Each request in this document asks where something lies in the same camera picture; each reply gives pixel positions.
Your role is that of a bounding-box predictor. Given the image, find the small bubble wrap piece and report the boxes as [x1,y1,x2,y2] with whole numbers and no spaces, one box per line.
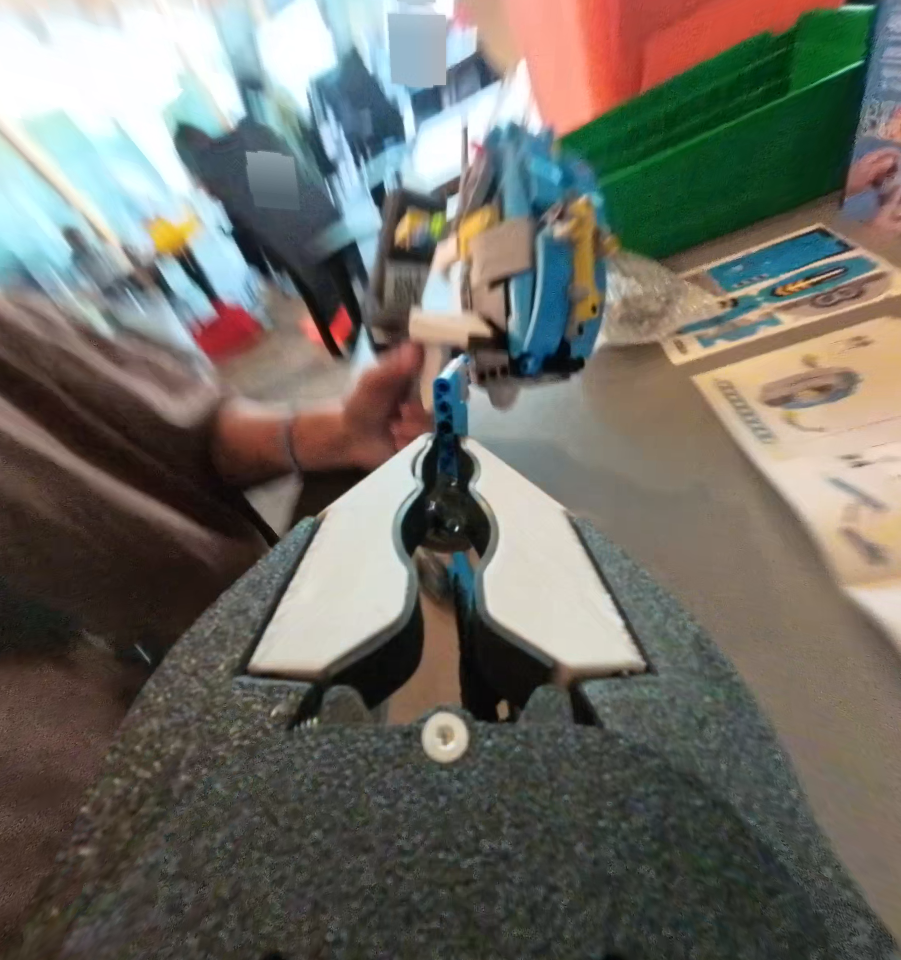
[604,251,722,348]

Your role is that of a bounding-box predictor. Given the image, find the blue toy robot model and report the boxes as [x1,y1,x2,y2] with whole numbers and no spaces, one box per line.
[420,123,620,410]

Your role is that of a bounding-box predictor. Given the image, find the green plastic bin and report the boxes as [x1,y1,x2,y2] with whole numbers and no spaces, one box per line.
[559,3,878,261]

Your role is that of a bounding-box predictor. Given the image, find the robot kit box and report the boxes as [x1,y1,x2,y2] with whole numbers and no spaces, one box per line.
[840,0,901,243]

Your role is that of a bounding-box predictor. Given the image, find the person's left forearm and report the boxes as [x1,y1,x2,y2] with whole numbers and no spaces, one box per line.
[218,393,350,481]

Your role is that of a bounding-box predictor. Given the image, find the blue sticker sheet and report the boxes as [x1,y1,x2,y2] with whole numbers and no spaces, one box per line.
[659,223,901,367]

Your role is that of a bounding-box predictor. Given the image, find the red plastic bin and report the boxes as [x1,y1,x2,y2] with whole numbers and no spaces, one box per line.
[458,0,845,138]

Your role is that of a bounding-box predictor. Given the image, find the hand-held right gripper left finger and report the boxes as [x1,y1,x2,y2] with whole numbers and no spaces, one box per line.
[246,433,433,710]

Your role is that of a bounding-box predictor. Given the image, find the instruction booklet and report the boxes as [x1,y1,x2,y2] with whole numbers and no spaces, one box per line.
[690,315,901,676]

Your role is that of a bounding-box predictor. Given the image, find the person's left hand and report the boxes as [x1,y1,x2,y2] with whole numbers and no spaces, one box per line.
[341,348,433,470]

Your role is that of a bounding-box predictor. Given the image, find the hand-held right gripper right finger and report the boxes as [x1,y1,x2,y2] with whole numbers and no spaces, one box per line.
[458,437,649,717]

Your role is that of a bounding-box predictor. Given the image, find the grey desk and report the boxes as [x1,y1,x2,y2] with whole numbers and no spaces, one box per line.
[450,187,901,960]

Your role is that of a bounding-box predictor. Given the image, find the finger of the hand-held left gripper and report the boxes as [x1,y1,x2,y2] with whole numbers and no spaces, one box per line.
[407,307,498,350]

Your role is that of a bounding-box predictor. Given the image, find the blue beam wheel assembly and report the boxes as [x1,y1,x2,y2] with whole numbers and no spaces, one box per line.
[409,352,493,609]

